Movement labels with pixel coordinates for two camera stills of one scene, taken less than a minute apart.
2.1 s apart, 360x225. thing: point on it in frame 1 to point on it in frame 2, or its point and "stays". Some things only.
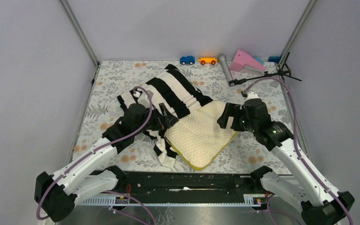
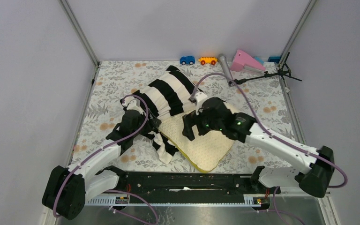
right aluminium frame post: x=305 y=15 stays
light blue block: x=259 y=60 stays
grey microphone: x=224 y=63 stays
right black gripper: x=231 y=109 to x=189 y=120
